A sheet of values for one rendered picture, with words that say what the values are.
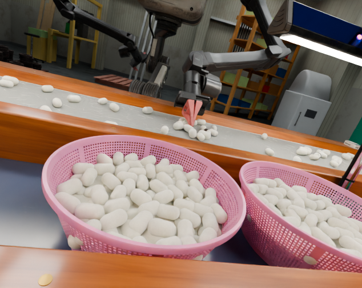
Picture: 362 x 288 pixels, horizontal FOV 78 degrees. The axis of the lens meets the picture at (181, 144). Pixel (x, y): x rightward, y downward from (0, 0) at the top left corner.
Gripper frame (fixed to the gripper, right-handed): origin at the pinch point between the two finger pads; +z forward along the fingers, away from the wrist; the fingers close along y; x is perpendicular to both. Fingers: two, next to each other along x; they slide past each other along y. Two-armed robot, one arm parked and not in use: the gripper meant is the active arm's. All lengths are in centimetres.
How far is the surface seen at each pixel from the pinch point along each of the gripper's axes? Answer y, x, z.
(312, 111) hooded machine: 307, 203, -230
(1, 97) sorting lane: -46.7, -2.0, 3.7
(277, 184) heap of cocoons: 14.8, -13.3, 20.9
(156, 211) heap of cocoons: -12.2, -22.4, 30.8
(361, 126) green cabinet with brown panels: 90, 11, -26
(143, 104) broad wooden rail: -14.1, 10.7, -12.6
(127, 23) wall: -80, 407, -634
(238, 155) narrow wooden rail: 6.6, -12.6, 15.1
